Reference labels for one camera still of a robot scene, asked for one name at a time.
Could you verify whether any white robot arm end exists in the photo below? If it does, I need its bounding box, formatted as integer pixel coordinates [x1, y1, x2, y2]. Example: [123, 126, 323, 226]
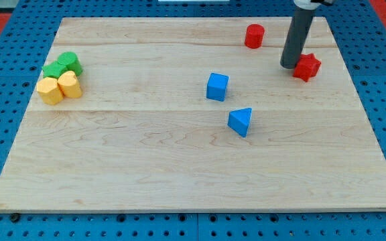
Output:
[294, 0, 336, 11]

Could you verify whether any blue cube block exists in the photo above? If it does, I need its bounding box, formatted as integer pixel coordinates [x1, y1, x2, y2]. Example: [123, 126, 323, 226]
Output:
[206, 73, 229, 102]

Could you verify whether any red star block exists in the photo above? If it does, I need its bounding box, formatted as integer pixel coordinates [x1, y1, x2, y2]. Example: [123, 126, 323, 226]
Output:
[293, 53, 321, 82]

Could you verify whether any green star block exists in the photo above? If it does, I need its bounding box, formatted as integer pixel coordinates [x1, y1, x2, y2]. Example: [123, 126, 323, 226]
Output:
[42, 61, 68, 79]

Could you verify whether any blue triangular prism block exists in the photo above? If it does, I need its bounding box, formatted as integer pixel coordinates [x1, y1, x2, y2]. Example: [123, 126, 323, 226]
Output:
[227, 108, 252, 137]

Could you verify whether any light wooden board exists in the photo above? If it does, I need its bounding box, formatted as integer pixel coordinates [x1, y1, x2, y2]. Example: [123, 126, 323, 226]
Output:
[0, 17, 386, 214]

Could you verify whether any red cylinder block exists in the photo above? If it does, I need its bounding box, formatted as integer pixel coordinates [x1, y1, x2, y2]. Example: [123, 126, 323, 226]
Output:
[244, 23, 265, 49]

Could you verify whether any yellow heart block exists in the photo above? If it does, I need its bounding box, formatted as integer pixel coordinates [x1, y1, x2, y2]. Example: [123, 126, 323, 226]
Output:
[58, 70, 82, 98]

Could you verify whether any green cylinder block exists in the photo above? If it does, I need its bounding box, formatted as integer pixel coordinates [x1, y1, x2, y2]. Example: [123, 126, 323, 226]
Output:
[57, 52, 82, 76]

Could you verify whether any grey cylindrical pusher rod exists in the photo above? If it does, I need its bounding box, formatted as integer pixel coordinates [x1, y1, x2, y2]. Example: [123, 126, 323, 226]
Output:
[280, 7, 315, 69]

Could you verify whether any yellow hexagon block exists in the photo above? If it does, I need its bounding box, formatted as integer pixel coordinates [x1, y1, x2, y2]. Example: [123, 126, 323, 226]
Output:
[36, 77, 64, 105]

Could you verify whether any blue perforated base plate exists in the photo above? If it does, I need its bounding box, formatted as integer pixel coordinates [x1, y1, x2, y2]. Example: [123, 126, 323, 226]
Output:
[0, 1, 386, 240]

